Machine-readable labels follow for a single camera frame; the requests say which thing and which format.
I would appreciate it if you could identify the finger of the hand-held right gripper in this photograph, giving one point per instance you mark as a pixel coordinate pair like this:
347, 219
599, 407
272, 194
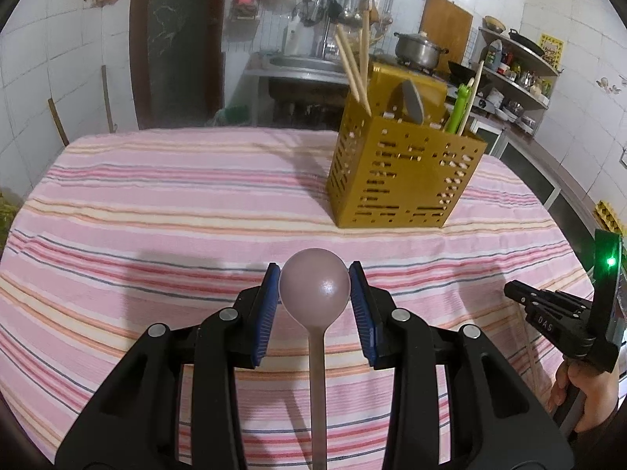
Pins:
539, 297
553, 328

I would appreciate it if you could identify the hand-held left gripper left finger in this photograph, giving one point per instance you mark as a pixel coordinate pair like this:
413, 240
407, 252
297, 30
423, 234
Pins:
264, 313

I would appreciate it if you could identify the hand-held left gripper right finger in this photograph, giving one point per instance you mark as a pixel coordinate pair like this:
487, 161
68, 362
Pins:
362, 313

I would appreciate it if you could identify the golden perforated utensil holder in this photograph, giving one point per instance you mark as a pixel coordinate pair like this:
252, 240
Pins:
392, 176

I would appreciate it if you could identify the person's right hand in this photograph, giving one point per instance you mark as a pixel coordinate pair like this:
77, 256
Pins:
600, 396

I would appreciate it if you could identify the egg carton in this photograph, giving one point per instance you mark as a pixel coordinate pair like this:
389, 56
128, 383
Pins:
610, 215

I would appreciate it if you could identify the brown kitchen counter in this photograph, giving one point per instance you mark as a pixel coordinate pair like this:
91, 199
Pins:
573, 176

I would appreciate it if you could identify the pink striped tablecloth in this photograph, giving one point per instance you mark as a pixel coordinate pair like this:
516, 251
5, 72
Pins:
196, 205

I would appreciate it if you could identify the glass door kitchen cabinet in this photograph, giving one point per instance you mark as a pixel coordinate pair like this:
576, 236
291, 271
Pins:
524, 161

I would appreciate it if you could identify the cluster of small dishes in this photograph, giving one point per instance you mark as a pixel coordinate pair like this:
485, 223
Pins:
514, 115

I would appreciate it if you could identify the green plastic bag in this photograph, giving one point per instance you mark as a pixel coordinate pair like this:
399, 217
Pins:
232, 116

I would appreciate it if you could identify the grey corner shelf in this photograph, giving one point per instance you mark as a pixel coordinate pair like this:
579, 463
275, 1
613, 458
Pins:
519, 88

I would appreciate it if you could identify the row of condiment bottles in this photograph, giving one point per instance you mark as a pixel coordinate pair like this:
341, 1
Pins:
526, 78

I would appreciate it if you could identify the black wok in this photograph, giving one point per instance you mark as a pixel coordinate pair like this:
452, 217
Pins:
460, 71

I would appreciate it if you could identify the large dark sauce bottle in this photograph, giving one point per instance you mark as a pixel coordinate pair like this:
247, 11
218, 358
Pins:
493, 55

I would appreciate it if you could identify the steel sink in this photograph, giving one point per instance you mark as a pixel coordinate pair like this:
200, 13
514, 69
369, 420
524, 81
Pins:
303, 62

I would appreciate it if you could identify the black pan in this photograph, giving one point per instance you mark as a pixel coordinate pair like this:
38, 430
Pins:
528, 44

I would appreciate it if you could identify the wooden stick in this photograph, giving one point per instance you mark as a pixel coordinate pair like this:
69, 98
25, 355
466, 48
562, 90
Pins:
108, 103
59, 122

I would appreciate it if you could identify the steel pot with lid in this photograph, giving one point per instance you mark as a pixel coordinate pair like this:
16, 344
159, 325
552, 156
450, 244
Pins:
416, 51

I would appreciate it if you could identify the white detergent bottle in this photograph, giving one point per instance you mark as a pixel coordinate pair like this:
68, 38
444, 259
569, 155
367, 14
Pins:
294, 39

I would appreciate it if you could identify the yellow plastic bag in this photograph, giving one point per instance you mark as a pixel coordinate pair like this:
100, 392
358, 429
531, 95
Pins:
6, 215

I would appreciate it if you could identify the beige metal bowl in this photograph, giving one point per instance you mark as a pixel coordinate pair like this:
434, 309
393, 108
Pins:
493, 24

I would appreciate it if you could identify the rectangular wooden cutting board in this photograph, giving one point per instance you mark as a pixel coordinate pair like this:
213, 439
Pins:
445, 24

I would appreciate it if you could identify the dark wooden glass door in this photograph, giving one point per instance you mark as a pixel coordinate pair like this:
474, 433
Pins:
181, 34

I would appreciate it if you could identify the small wall sticker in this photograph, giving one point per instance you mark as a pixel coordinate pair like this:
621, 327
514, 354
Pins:
610, 84

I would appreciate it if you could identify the yellow wall poster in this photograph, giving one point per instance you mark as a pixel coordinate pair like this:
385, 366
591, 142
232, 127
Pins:
551, 49

